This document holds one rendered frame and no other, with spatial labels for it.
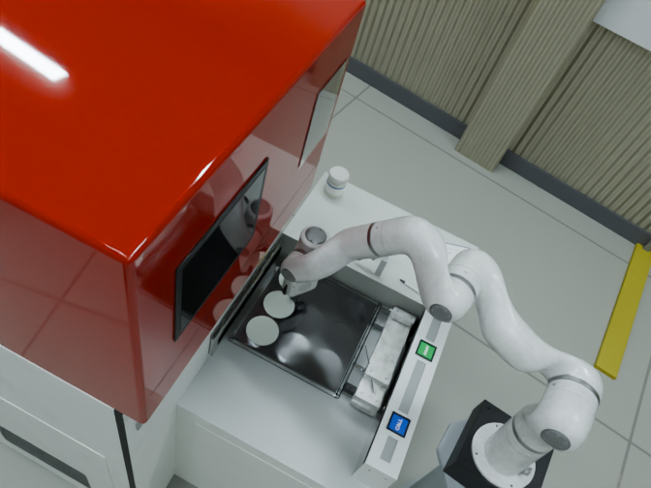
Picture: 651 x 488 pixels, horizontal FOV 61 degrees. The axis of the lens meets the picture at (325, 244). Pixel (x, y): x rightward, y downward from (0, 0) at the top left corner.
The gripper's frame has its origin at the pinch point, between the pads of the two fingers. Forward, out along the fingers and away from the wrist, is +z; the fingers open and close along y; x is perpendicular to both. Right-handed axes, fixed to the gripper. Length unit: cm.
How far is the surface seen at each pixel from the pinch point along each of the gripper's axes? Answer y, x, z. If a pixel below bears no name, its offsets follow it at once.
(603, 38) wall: 232, 76, -12
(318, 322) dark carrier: 3.0, -10.8, 2.1
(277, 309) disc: -6.8, -1.5, 2.0
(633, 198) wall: 265, 12, 65
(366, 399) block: 3.7, -38.8, 1.2
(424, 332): 30.2, -29.4, -4.0
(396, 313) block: 28.8, -18.2, 1.2
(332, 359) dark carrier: 1.0, -23.6, 2.1
